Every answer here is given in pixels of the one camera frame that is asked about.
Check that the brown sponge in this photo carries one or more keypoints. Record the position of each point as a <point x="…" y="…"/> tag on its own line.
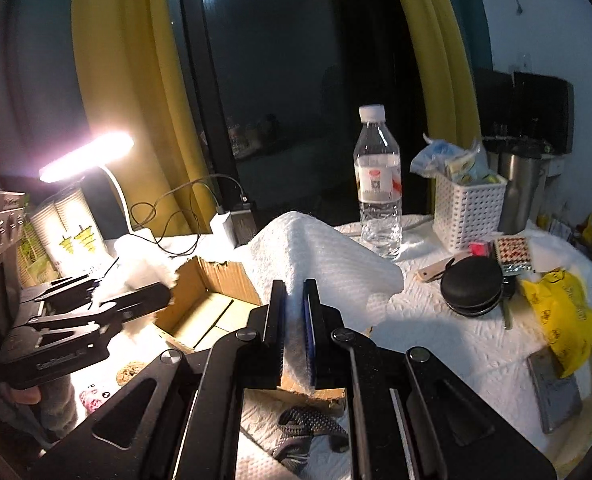
<point x="128" y="372"/>

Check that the white cloth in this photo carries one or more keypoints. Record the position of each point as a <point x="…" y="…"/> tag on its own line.
<point x="295" y="248"/>

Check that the cardboard box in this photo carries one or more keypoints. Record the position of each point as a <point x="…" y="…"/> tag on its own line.
<point x="210" y="300"/>

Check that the snack packets in basket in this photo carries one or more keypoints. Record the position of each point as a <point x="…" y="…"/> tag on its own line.
<point x="460" y="166"/>

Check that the yellow plastic bag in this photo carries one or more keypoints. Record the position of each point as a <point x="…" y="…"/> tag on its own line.
<point x="559" y="303"/>

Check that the grey patterned sock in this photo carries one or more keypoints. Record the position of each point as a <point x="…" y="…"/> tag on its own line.
<point x="299" y="426"/>

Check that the left hand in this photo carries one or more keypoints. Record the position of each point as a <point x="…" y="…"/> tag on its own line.
<point x="29" y="396"/>

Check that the paper box with pineapple print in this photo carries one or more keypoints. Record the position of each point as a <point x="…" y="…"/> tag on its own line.
<point x="67" y="230"/>

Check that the white desk lamp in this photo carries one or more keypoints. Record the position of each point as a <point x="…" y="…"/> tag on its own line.
<point x="106" y="148"/>

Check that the white plastic basket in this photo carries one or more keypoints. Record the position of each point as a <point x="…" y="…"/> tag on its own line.
<point x="466" y="213"/>

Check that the wooden handled tool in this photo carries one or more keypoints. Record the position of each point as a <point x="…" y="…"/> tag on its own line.
<point x="436" y="270"/>

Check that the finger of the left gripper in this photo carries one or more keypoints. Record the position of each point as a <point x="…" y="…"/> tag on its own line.
<point x="67" y="294"/>
<point x="130" y="306"/>

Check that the steel thermos cup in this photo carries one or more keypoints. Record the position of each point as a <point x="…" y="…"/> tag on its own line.
<point x="522" y="171"/>

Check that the black monitor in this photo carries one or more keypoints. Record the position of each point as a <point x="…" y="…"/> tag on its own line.
<point x="525" y="108"/>

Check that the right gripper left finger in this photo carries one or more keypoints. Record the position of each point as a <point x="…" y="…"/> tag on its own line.
<point x="274" y="332"/>

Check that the white charger block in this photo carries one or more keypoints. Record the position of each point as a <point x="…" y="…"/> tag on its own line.
<point x="221" y="226"/>

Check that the black round zip case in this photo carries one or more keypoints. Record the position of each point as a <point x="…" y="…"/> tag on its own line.
<point x="473" y="286"/>

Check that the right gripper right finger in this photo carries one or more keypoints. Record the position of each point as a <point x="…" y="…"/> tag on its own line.
<point x="327" y="360"/>

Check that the pink soft toy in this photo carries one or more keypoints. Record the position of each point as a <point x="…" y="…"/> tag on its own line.
<point x="93" y="397"/>

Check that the clear water bottle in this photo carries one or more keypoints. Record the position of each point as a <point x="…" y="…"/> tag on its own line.
<point x="377" y="170"/>

